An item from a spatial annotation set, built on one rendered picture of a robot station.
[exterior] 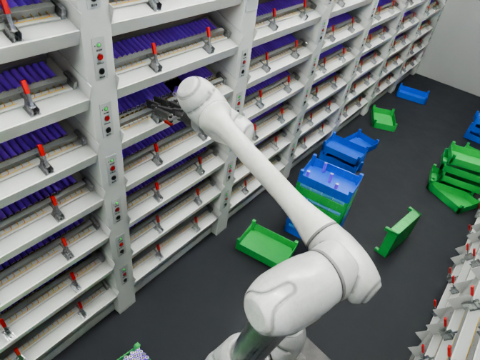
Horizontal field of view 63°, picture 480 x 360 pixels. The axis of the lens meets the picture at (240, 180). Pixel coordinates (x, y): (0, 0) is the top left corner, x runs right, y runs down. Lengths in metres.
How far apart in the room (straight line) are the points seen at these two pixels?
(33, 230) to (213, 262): 1.10
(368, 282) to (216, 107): 0.57
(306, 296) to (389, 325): 1.45
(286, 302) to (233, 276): 1.37
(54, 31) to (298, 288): 0.85
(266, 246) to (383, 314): 0.72
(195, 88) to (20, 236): 0.73
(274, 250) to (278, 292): 1.51
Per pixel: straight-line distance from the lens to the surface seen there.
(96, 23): 1.19
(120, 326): 2.03
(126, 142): 1.42
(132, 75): 1.36
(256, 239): 2.37
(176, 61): 1.47
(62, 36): 1.15
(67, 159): 1.33
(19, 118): 1.18
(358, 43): 2.98
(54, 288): 1.74
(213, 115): 1.06
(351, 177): 2.30
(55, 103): 1.22
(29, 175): 1.30
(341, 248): 0.94
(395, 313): 2.33
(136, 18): 1.27
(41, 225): 1.42
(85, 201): 1.47
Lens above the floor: 1.75
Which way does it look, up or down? 39 degrees down
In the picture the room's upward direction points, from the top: 9 degrees clockwise
